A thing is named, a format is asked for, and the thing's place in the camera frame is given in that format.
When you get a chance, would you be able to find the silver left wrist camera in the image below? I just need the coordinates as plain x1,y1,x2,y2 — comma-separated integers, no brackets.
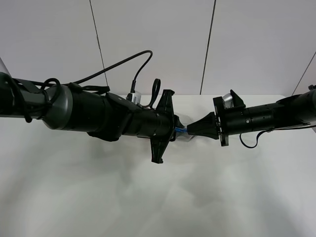
126,91,141,105

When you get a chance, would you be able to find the clear zip bag blue seal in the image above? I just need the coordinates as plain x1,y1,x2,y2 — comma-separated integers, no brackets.
175,114,195,142

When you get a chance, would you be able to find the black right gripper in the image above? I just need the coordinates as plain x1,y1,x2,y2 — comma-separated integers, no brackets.
187,90,246,147

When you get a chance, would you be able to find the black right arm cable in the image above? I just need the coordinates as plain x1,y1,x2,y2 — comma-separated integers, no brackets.
238,122,316,150

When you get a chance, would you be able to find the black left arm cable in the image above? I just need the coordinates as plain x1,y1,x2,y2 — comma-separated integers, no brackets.
14,50,162,109

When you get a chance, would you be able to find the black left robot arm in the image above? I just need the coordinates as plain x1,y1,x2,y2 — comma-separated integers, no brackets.
0,73,181,163

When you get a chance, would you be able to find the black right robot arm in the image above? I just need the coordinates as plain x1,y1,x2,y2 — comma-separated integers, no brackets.
187,85,316,146

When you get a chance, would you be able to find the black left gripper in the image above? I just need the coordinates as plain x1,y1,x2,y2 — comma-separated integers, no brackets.
150,89,179,164

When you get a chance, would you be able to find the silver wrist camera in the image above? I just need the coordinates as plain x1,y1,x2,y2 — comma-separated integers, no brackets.
126,91,141,105
222,93,234,109

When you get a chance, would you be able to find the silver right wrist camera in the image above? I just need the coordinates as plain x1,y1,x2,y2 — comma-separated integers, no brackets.
222,93,234,109

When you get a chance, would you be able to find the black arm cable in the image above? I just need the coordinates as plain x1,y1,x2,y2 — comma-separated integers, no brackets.
14,50,162,109
238,122,316,150

